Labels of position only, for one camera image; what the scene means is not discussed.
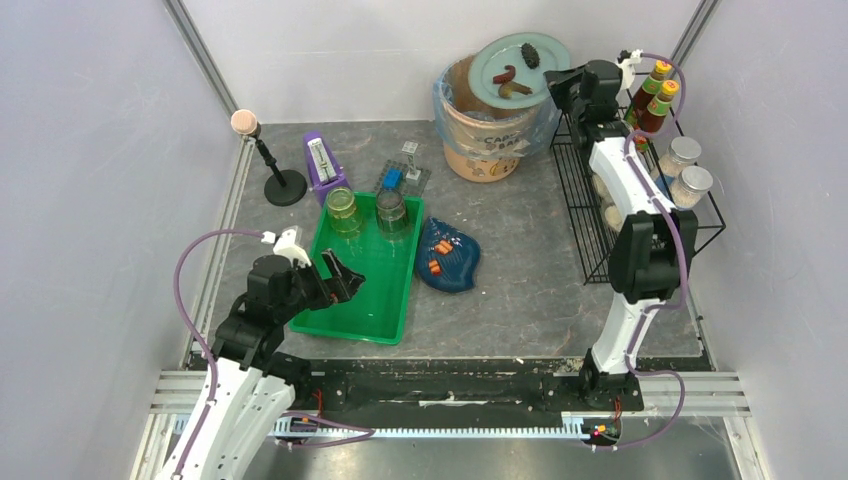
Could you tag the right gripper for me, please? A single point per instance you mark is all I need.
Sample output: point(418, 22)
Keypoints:
point(570, 88)

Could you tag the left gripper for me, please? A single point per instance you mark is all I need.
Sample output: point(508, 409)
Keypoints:
point(324, 279)

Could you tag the light blue plate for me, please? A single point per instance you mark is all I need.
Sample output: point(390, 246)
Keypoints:
point(492, 59)

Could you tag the green glass cup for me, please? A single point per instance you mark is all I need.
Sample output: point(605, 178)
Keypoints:
point(345, 219)

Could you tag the sauce bottle yellow cap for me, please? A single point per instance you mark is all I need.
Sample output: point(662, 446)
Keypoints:
point(652, 118)
point(649, 88)

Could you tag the dark clear glass cup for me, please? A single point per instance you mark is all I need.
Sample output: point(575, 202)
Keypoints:
point(391, 214)

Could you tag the dark blue plate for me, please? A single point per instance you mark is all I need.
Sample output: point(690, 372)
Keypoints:
point(446, 258)

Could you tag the glass rice jar front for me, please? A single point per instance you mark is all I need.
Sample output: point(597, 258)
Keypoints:
point(612, 217)

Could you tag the glass rice jar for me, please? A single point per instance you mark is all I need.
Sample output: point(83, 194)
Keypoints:
point(601, 188)
point(612, 217)

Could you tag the tall bead jar silver lid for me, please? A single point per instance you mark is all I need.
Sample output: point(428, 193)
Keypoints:
point(690, 186)

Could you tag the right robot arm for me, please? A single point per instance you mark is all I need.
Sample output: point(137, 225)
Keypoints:
point(651, 255)

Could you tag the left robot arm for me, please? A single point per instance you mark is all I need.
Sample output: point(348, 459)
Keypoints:
point(249, 383)

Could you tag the green plastic tray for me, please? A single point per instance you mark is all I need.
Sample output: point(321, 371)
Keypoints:
point(377, 312)

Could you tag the dark spiky food piece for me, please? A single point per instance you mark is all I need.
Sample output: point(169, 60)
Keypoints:
point(530, 56)

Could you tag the brown curled food piece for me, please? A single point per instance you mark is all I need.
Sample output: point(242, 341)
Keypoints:
point(507, 85)

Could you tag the tan capybara trash bin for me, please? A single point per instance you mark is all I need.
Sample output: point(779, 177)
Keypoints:
point(481, 143)

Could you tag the purple metronome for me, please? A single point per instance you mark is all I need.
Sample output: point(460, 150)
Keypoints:
point(324, 171)

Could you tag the black stand wooden ball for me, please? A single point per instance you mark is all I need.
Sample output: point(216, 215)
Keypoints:
point(283, 187)

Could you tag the blue lego brick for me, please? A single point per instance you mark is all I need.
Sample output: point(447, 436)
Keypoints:
point(392, 179)

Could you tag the grey lego baseplate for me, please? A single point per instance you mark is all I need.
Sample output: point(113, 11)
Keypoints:
point(409, 190)

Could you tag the grey lego tower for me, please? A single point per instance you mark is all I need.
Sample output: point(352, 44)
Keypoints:
point(413, 172)

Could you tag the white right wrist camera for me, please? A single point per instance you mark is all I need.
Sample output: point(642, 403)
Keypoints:
point(627, 62)

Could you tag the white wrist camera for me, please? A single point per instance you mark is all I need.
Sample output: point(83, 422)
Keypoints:
point(288, 244)
point(627, 62)

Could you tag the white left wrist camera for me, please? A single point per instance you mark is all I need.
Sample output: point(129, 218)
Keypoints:
point(288, 244)

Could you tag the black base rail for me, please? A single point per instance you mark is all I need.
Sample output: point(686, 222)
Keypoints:
point(457, 392)

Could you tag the black wire rack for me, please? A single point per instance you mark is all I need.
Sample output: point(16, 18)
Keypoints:
point(594, 237)

